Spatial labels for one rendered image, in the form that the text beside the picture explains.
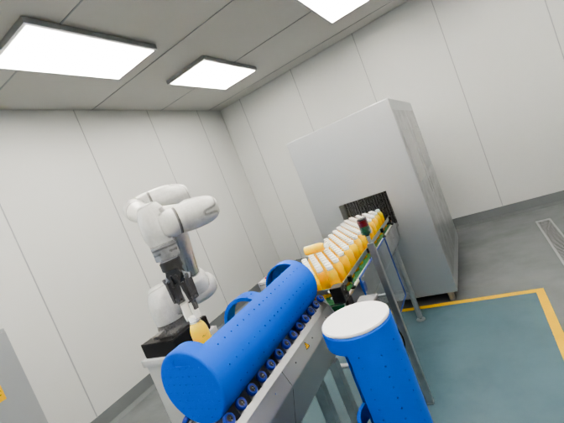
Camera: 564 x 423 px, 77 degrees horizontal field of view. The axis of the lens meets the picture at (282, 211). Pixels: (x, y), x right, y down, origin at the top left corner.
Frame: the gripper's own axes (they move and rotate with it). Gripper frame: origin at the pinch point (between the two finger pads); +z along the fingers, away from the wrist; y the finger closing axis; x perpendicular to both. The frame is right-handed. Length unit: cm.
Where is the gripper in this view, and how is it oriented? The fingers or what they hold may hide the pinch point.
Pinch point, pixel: (190, 310)
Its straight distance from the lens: 137.4
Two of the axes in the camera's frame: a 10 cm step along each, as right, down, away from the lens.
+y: 8.2, -2.9, -4.9
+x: 4.4, -2.4, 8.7
